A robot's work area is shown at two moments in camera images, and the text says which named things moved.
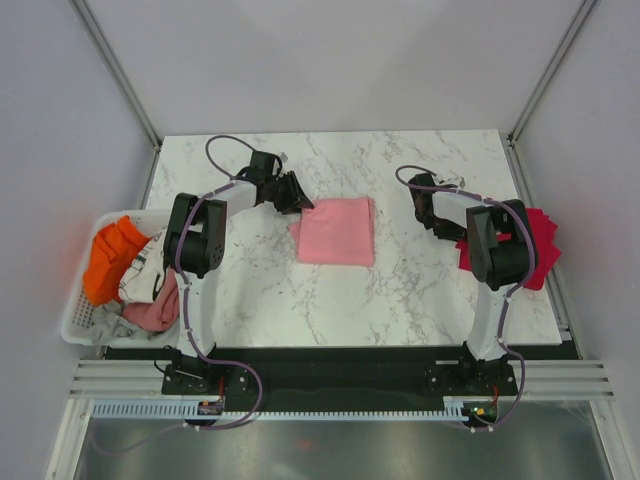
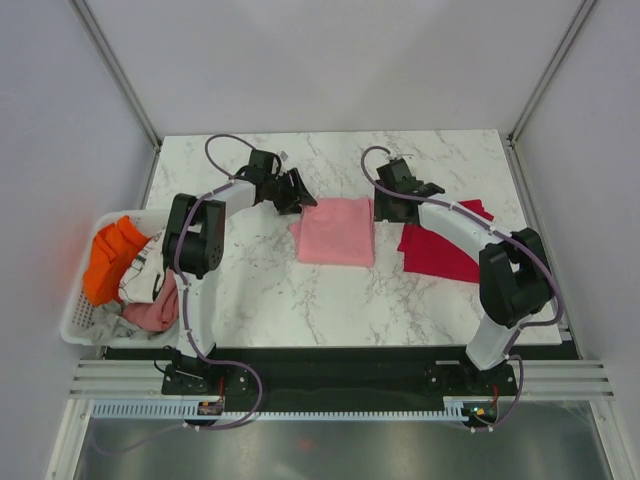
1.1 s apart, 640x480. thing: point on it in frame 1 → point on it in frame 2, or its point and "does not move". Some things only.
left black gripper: [296, 200] does not move
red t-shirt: [548, 247] → [427, 253]
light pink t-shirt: [336, 232] does not move
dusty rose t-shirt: [161, 314] does not move
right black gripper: [455, 233] → [382, 209]
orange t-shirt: [113, 249] does not move
